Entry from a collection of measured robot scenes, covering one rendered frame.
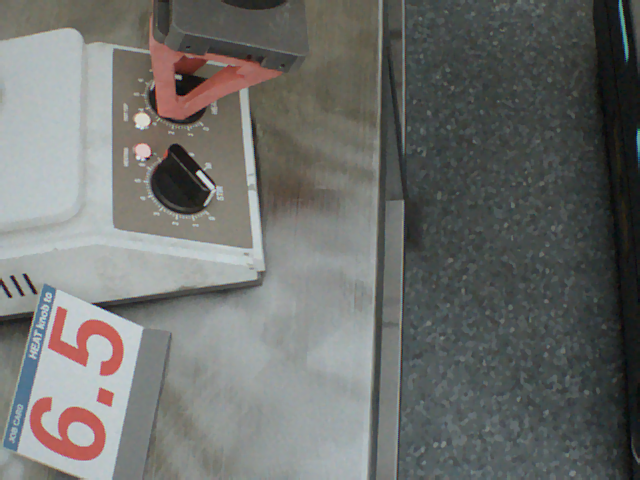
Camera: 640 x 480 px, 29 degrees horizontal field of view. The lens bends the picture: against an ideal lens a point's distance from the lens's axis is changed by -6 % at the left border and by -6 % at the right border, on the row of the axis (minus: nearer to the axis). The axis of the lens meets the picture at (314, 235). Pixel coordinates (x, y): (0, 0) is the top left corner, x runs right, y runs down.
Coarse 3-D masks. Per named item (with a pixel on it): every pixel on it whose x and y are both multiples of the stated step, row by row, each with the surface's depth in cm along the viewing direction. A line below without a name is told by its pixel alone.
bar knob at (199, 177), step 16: (176, 144) 64; (176, 160) 63; (192, 160) 63; (160, 176) 64; (176, 176) 64; (192, 176) 63; (208, 176) 63; (160, 192) 63; (176, 192) 64; (192, 192) 63; (208, 192) 63; (176, 208) 63; (192, 208) 64
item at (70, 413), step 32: (64, 320) 63; (96, 320) 64; (64, 352) 62; (96, 352) 63; (64, 384) 62; (96, 384) 63; (32, 416) 60; (64, 416) 61; (96, 416) 62; (32, 448) 59; (64, 448) 60; (96, 448) 61
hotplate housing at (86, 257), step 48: (96, 48) 68; (96, 96) 66; (240, 96) 70; (96, 144) 64; (96, 192) 63; (0, 240) 61; (48, 240) 61; (96, 240) 61; (144, 240) 62; (0, 288) 64; (96, 288) 64; (144, 288) 65; (192, 288) 66
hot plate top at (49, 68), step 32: (64, 32) 66; (0, 64) 65; (32, 64) 65; (64, 64) 65; (32, 96) 64; (64, 96) 64; (0, 128) 63; (32, 128) 63; (64, 128) 62; (0, 160) 62; (32, 160) 62; (64, 160) 61; (0, 192) 61; (32, 192) 60; (64, 192) 60; (0, 224) 60; (32, 224) 60
